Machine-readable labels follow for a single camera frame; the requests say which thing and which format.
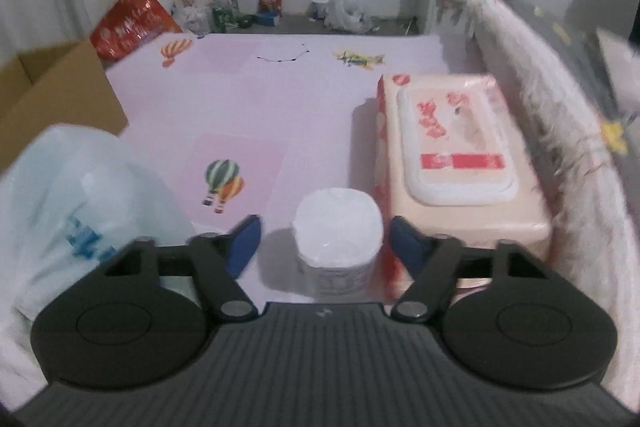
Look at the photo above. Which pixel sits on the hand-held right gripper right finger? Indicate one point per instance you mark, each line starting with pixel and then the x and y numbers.
pixel 407 242

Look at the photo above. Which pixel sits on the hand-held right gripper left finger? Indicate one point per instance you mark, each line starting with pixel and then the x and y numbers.
pixel 245 242

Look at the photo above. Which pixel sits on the white round container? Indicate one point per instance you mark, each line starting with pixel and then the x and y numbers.
pixel 335 227

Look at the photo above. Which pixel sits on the cardboard box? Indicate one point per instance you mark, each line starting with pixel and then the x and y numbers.
pixel 60 97

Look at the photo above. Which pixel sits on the pink wet wipes pack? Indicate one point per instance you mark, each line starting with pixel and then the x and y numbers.
pixel 450 142

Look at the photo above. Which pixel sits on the pink balloon print sheet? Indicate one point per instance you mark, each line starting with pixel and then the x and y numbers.
pixel 240 107

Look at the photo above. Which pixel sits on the white plastic bag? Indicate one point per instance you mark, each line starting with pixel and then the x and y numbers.
pixel 75 207

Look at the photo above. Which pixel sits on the white checked quilt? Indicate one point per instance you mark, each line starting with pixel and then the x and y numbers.
pixel 575 187

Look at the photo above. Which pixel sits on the green drink can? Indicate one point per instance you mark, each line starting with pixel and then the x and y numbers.
pixel 218 19

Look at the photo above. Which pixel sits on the crumpled white floor bag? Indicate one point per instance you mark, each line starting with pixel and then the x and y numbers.
pixel 347 14

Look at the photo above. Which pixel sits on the silver drink can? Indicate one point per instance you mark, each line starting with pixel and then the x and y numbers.
pixel 233 7

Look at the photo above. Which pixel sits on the white crumpled paper pile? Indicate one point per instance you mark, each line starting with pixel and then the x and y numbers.
pixel 192 9

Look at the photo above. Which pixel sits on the red and white carton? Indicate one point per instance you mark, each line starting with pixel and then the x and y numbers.
pixel 269 1

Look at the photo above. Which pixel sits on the white water dispenser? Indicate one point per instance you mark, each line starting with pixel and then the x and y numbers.
pixel 445 2

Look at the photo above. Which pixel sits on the red printed bag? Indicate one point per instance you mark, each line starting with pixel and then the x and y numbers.
pixel 130 27

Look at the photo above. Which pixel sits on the grey blanket with yellow stars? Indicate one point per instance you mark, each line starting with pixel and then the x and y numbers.
pixel 570 57

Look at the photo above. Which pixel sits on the white cup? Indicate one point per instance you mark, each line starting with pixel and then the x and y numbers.
pixel 320 7

